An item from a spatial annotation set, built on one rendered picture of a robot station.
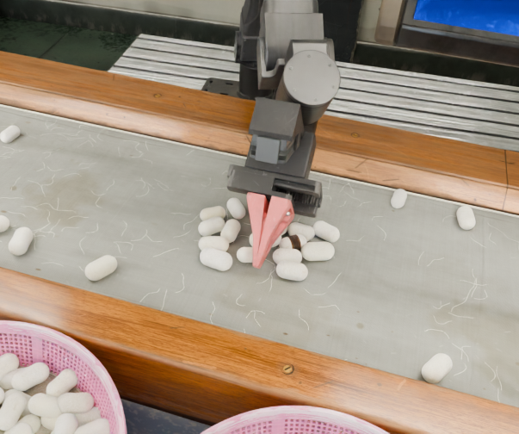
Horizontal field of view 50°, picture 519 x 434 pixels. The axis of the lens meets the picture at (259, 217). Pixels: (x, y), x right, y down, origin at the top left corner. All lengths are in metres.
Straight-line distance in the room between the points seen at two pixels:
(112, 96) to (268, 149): 0.40
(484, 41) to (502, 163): 0.45
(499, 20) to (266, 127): 0.23
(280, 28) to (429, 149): 0.29
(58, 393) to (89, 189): 0.29
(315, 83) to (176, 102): 0.34
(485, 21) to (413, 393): 0.31
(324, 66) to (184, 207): 0.25
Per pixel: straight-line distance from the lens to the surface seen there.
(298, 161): 0.59
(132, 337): 0.54
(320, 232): 0.66
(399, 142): 0.81
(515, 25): 0.40
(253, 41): 0.95
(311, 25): 0.66
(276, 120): 0.54
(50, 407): 0.54
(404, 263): 0.67
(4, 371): 0.58
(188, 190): 0.73
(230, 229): 0.64
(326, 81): 0.56
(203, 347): 0.53
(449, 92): 1.19
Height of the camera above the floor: 1.20
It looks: 42 degrees down
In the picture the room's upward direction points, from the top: 4 degrees clockwise
